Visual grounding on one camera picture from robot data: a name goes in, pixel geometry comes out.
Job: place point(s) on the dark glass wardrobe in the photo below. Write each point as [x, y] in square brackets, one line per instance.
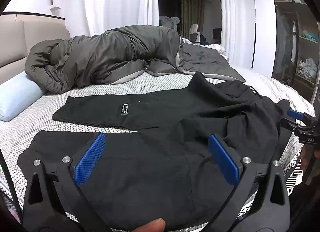
[297, 49]

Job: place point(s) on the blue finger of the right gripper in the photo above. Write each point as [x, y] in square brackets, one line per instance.
[294, 114]

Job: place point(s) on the light blue pillow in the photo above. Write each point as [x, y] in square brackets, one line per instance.
[17, 94]

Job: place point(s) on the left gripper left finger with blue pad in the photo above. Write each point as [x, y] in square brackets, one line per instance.
[53, 199]

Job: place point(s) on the left hand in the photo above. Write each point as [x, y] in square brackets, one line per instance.
[157, 225]

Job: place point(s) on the beige upholstered headboard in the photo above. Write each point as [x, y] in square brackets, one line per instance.
[19, 36]

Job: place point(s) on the black pants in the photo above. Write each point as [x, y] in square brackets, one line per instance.
[160, 141]

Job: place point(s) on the dark grey duvet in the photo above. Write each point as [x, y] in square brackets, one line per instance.
[120, 55]

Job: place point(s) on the white honeycomb mattress cover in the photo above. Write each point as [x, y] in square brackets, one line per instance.
[75, 112]

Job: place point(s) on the white office chair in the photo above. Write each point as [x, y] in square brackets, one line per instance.
[194, 34]

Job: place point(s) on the right hand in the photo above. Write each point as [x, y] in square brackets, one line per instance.
[304, 157]

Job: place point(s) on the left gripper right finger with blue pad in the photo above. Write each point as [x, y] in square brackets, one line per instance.
[259, 199]

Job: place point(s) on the olive green curtain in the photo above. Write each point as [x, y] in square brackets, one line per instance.
[192, 12]

